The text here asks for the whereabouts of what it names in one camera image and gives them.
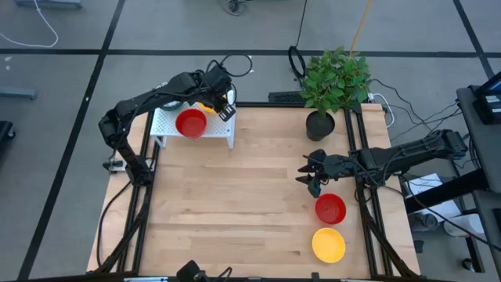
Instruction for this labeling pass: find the black frame crossbar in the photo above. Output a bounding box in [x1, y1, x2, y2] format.
[236, 101, 355, 109]
[88, 273, 422, 282]

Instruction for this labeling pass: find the white paper sheet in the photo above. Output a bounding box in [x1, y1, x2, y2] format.
[406, 174, 463, 220]

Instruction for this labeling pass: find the red plastic mini bowl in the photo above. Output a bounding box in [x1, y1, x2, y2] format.
[175, 108, 208, 139]
[315, 193, 348, 226]

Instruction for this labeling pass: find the grey round object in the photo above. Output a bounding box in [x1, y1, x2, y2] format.
[413, 211, 440, 232]

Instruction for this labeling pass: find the white floor cable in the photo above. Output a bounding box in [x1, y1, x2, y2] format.
[0, 0, 59, 49]

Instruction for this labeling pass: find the black hanging cable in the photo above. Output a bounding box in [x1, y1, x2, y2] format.
[294, 0, 309, 49]

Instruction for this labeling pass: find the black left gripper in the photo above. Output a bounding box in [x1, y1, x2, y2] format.
[197, 64, 237, 121]

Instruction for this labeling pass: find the orange hanging cable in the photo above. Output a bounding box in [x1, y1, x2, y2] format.
[349, 0, 373, 56]

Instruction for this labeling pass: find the white roll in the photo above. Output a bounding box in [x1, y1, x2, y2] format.
[444, 213, 486, 238]

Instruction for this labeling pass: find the black floor object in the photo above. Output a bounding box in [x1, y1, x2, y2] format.
[0, 120, 16, 157]

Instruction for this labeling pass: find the black aluminium side frame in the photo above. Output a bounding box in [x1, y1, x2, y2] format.
[343, 102, 422, 280]
[93, 100, 162, 275]

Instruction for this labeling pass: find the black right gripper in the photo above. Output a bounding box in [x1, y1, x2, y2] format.
[295, 148, 355, 199]

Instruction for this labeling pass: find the patterned teal ceramic bowl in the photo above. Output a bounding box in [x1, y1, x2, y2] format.
[160, 99, 184, 112]

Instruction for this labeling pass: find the yellow plastic mini bowl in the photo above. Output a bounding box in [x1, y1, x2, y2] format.
[196, 100, 220, 116]
[311, 227, 347, 264]

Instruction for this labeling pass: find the black coiled cable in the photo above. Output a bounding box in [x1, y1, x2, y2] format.
[287, 45, 308, 80]

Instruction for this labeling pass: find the black desk beam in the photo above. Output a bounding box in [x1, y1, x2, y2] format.
[404, 168, 488, 215]

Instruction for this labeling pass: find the white plug and cable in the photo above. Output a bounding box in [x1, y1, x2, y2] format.
[367, 92, 396, 129]

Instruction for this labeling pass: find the white perforated metal shelf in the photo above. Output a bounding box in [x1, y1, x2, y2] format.
[149, 89, 236, 150]

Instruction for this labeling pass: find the black plant pot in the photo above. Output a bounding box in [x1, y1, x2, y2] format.
[305, 110, 337, 142]

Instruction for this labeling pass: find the green leafy plant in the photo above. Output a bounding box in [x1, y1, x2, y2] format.
[299, 45, 372, 117]

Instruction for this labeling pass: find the black power strip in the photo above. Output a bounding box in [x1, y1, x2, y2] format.
[267, 90, 311, 105]

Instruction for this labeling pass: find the black cable bundle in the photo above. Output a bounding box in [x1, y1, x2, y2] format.
[222, 0, 252, 16]

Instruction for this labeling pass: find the grey metal base bar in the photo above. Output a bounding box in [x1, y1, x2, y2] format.
[13, 0, 84, 9]
[0, 86, 38, 101]

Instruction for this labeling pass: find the grey desk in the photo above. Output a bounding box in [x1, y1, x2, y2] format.
[456, 85, 501, 193]

